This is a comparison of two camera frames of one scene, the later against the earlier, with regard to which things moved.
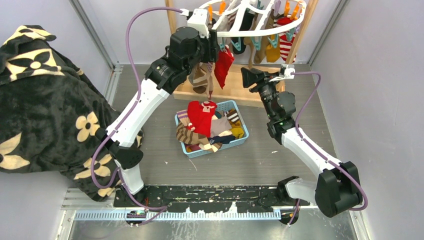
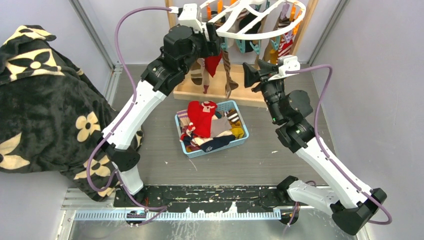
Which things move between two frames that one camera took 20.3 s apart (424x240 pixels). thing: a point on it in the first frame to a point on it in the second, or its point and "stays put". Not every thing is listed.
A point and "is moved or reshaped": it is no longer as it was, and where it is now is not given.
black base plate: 207,198 stays put
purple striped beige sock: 183,115 stays put
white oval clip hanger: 263,29 is moved or reshaped
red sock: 224,59 is moved or reshaped
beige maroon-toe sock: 210,71 is moved or reshaped
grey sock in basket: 220,125 stays put
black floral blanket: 50,112 stays put
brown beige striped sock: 185,133 to 230,84
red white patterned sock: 200,115 stays put
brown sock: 257,54 to 266,55
